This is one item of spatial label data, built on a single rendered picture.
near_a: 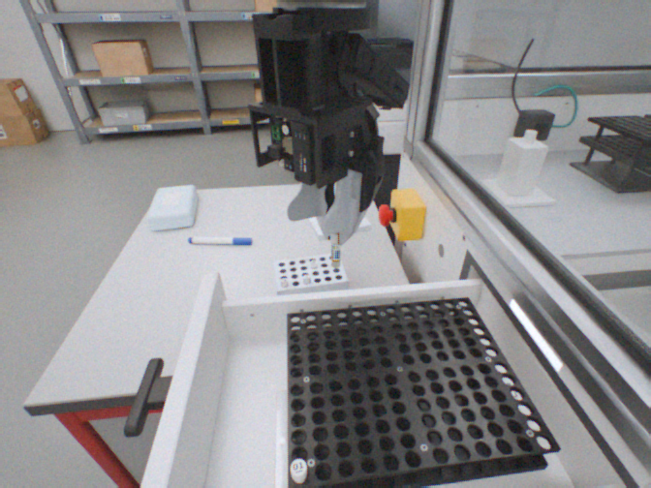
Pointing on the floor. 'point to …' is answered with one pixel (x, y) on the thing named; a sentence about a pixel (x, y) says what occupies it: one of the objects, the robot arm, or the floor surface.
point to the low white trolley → (180, 311)
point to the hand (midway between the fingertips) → (339, 228)
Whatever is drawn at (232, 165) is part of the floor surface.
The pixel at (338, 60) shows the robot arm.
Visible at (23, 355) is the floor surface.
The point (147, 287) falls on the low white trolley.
